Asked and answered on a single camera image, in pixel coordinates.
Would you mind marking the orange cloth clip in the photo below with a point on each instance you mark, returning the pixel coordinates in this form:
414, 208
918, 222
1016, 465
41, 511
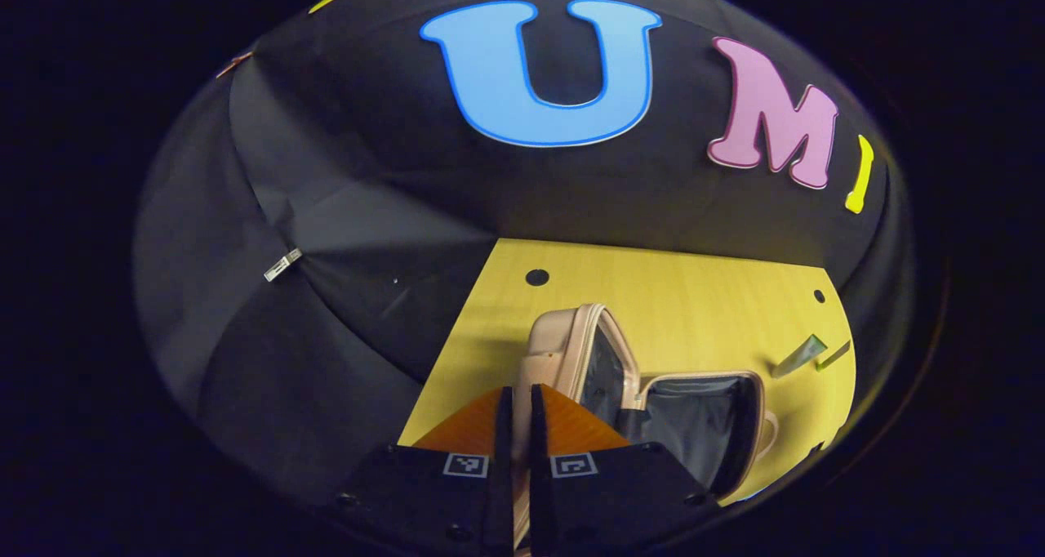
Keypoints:
234, 64

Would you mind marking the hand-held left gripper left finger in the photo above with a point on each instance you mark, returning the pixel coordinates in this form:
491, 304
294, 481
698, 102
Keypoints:
502, 475

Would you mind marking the silver cloth clip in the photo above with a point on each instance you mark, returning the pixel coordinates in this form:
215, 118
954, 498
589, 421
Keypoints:
282, 265

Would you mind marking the beige pink suitcase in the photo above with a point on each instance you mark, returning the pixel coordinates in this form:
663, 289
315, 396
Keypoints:
555, 353

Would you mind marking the white and green cleanser tube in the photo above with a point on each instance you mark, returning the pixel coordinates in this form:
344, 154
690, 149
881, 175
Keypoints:
800, 357

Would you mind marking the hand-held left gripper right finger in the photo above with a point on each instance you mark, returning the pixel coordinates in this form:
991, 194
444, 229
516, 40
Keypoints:
540, 475

